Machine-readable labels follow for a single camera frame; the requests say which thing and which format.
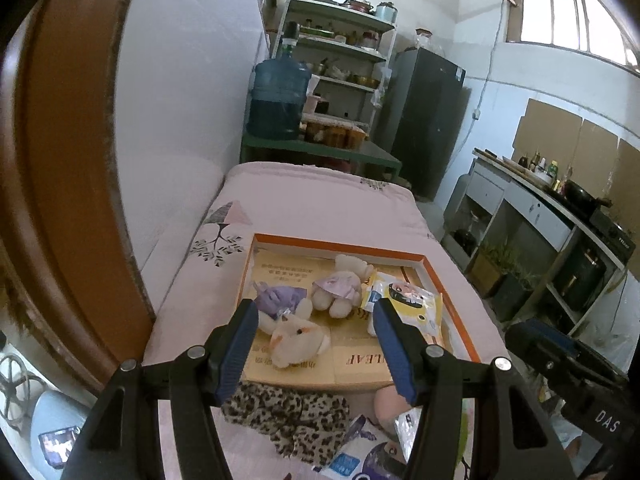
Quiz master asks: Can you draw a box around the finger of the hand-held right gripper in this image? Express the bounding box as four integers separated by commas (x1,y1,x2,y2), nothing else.
505,318,582,362

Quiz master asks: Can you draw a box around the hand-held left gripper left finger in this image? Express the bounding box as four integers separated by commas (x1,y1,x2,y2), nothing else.
60,298,261,480

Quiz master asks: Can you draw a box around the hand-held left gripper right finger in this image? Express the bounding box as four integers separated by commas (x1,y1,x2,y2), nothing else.
372,298,576,480

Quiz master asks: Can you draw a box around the pink egg shaped puff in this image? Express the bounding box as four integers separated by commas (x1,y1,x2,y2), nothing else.
374,386,408,426

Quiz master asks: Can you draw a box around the yellow cartoon tissue pack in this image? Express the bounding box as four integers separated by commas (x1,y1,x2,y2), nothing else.
367,280,445,348

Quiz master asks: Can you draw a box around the white plush cat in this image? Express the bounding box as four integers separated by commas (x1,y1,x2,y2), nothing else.
267,310,332,370

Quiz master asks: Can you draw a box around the small white yellow tissue pack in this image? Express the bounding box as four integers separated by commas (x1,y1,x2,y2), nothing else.
360,271,396,313

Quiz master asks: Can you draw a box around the plush bear dark purple dress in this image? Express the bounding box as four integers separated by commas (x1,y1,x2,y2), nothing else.
252,280,313,333

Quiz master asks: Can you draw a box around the teal patterned tissue pack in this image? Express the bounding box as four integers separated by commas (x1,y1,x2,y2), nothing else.
392,405,423,461

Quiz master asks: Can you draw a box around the leopard print scrunchie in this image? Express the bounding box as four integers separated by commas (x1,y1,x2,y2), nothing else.
220,382,351,466

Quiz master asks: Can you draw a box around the cream plush bear light dress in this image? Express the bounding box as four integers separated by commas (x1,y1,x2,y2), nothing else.
312,254,376,318

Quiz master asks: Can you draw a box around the orange rimmed cardboard box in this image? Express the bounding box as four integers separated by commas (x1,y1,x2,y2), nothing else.
235,232,483,393

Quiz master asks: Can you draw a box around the purple cartoon tissue pack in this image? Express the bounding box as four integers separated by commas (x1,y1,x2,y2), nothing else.
312,414,408,480

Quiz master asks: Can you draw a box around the potted plant in box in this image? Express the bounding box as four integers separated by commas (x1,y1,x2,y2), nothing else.
500,265,541,321
472,240,516,296

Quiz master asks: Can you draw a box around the large dark green pot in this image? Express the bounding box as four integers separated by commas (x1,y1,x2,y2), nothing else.
552,247,608,311

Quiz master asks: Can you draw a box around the dark kettle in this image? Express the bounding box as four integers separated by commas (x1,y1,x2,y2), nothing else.
455,212,488,256

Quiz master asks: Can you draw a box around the black gas stove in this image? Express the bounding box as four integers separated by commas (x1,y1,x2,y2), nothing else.
590,207,638,261

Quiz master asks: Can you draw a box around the grey kitchen counter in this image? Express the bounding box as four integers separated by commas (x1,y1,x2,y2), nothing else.
442,147,631,336

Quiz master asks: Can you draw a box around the black wok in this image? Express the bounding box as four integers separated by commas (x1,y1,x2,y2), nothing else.
562,180,613,213

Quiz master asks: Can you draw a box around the pink printed blanket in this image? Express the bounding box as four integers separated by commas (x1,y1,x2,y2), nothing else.
142,161,511,480

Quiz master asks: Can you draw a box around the light blue stool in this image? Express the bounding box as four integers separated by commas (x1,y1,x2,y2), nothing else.
30,390,91,480

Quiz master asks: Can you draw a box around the smartphone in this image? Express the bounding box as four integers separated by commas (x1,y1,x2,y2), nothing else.
39,426,82,466

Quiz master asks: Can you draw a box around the green table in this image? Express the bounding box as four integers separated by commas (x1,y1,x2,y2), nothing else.
240,132,403,181

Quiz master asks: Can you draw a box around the floor fan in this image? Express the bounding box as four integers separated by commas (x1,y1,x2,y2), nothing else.
0,352,36,431

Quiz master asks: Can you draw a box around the dark green refrigerator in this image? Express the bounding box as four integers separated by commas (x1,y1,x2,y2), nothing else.
375,47,467,200

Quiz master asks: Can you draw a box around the brown wooden door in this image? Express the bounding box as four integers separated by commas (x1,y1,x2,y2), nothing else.
0,0,156,396

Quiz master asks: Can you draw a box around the blue water jug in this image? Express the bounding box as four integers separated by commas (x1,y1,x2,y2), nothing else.
246,35,312,141

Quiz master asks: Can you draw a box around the metal shelf rack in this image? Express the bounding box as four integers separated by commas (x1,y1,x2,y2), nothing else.
270,0,398,136

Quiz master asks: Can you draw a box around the barred window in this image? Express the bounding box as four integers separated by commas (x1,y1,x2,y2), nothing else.
505,0,640,71

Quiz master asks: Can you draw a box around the cardboard wall panel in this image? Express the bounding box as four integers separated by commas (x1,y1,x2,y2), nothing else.
607,139,640,221
511,99,583,161
570,119,621,181

